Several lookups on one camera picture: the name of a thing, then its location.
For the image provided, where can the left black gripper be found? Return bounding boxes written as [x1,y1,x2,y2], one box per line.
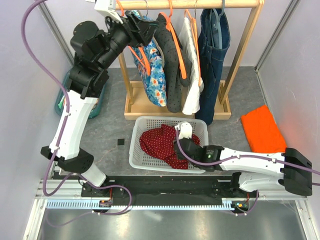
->
[99,10,161,70]

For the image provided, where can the red polka dot skirt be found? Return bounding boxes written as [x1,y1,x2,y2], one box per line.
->
[139,124,189,170]

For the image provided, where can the orange hanger of skirt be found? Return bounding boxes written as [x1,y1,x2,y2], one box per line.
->
[116,0,151,76]

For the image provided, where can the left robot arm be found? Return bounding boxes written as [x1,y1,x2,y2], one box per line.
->
[40,10,159,197]

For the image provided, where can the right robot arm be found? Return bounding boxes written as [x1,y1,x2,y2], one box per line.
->
[173,138,313,197]

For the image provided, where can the orange hanger of grey garment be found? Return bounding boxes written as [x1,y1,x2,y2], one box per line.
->
[160,0,187,80]

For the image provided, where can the orange hanger of white garment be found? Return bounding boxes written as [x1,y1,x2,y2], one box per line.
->
[184,9,203,90]

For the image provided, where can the blue-grey hanger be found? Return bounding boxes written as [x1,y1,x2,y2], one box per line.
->
[212,0,225,50]

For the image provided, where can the blue floral garment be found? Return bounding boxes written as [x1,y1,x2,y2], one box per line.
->
[131,38,167,107]

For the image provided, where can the white garment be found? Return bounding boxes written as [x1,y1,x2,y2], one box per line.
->
[179,17,204,115]

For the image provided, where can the dark grey dotted garment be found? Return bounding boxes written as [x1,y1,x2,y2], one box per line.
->
[154,14,189,113]

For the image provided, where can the white plastic basket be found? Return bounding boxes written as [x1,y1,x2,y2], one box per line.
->
[129,116,209,174]

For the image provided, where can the wooden clothes rack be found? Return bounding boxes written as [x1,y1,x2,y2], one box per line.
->
[115,0,265,121]

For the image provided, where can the small black square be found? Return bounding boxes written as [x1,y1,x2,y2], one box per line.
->
[117,138,125,146]

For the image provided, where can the orange folded cloth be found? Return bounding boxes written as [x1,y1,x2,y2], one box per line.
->
[240,105,287,154]

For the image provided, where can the blue denim jeans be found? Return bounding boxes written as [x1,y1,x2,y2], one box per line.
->
[195,8,231,125]

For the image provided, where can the teal plastic bin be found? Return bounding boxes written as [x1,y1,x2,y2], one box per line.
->
[54,70,107,119]

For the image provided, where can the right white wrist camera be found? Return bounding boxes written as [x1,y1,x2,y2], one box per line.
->
[174,121,193,140]

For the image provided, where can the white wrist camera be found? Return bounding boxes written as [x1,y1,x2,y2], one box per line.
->
[174,121,193,140]
[86,0,124,24]

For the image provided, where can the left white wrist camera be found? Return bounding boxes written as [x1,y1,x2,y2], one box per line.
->
[86,0,124,24]

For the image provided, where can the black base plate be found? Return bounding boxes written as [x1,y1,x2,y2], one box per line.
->
[81,176,240,205]

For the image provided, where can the white slotted cable duct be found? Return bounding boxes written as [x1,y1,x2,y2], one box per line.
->
[46,199,249,211]

